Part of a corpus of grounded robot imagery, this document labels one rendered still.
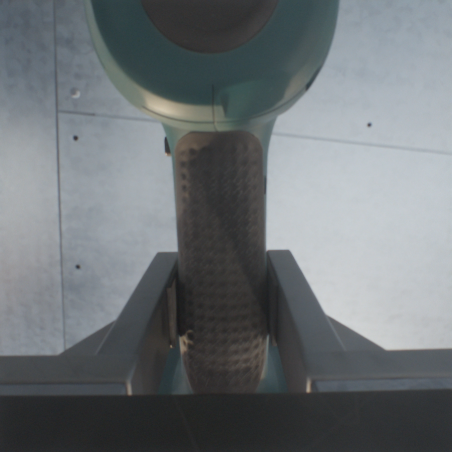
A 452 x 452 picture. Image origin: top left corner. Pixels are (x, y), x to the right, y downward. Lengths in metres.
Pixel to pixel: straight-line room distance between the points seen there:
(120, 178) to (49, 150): 0.09
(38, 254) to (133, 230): 0.13
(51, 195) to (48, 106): 0.10
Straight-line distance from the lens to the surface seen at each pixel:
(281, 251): 0.16
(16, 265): 0.51
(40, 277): 0.50
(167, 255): 0.15
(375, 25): 0.44
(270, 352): 0.17
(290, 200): 0.40
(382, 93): 0.43
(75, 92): 0.42
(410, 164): 0.45
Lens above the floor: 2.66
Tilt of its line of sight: 15 degrees up
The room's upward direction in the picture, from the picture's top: 174 degrees counter-clockwise
